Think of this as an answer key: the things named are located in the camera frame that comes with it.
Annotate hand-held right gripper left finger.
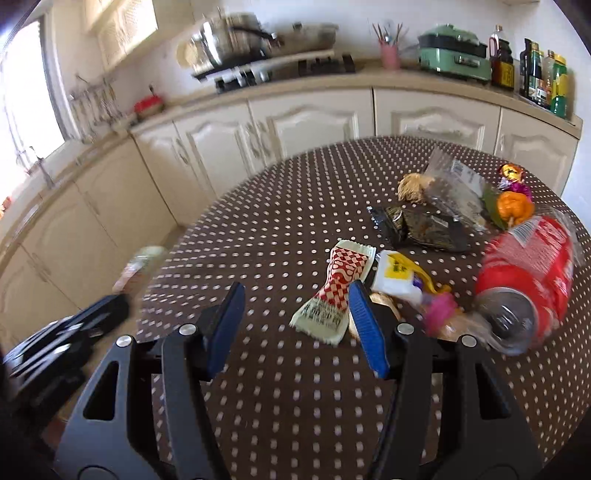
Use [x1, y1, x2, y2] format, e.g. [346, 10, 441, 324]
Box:
[55, 281, 247, 480]

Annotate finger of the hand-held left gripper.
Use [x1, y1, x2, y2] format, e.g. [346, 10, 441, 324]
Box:
[4, 329, 92, 378]
[68, 293, 132, 337]

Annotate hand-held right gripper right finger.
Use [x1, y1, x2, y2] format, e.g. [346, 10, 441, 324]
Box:
[348, 279, 544, 480]

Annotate pale blurred wrapper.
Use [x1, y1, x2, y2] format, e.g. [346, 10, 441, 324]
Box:
[112, 246, 168, 295]

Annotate red white checkered sachet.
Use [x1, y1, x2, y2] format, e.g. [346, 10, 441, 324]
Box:
[289, 239, 375, 345]

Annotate white yellow packet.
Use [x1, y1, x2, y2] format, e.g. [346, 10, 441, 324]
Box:
[368, 250, 428, 304]

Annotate pink plastic wrapper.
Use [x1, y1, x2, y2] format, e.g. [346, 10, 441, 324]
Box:
[421, 292, 459, 334]

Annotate black snack wrapper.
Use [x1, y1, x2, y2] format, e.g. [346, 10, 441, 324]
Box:
[368, 204, 472, 253]

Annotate tan crumpled scrap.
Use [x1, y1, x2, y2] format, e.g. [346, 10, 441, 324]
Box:
[397, 172, 433, 204]

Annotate metal sink faucet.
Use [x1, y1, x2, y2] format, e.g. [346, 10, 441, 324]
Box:
[15, 147, 55, 191]

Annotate clear plastic bag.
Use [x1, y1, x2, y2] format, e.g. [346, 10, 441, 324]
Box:
[421, 147, 493, 232]

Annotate red soda can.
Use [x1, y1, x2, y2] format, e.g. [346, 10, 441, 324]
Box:
[472, 207, 581, 357]

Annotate orange peel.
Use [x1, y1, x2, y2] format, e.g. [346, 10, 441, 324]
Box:
[495, 191, 535, 228]

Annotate hanging utensil rack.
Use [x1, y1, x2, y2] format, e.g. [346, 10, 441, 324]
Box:
[68, 75, 124, 140]

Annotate red kitchen item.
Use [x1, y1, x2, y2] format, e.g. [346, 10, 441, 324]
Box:
[133, 93, 165, 117]

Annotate gold candy wrapper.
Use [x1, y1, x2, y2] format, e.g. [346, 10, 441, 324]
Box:
[498, 163, 526, 184]

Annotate cream kitchen base cabinets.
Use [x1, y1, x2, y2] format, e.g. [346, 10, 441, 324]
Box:
[0, 87, 583, 334]

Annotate bright kitchen window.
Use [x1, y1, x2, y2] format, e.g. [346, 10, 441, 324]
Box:
[0, 17, 71, 186]

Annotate beige kitchen countertop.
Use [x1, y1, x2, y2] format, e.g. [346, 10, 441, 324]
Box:
[0, 54, 585, 259]

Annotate black gas stove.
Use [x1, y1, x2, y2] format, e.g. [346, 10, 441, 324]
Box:
[191, 50, 357, 92]

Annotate round woven trivet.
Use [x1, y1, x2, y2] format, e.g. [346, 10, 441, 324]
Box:
[177, 39, 199, 70]

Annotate pink utensil holder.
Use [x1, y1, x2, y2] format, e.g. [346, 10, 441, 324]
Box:
[372, 20, 410, 71]

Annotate green electric cooker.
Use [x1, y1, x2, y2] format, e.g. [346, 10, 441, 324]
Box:
[417, 24, 493, 85]

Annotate dark soy sauce bottle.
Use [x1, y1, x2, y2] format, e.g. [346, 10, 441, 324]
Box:
[489, 24, 516, 89]

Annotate dark glass bottle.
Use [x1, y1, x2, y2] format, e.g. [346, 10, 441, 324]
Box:
[519, 38, 546, 101]

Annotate green plastic bottle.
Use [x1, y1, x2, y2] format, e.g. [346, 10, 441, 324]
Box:
[549, 54, 570, 119]

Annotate clear oil bottle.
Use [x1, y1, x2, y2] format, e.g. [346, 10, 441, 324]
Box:
[542, 49, 557, 110]

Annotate cream wall cabinet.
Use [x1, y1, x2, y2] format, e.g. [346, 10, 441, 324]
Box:
[84, 0, 158, 71]

